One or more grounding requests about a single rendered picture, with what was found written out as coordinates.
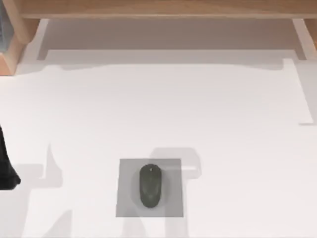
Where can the grey square mouse pad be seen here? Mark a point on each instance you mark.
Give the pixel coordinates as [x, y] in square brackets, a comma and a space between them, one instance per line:
[126, 196]

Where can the dark grey computer mouse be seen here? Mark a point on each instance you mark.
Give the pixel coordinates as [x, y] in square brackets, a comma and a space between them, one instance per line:
[150, 186]

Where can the wooden shelf furniture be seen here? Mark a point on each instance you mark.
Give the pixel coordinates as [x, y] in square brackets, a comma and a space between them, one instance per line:
[158, 8]

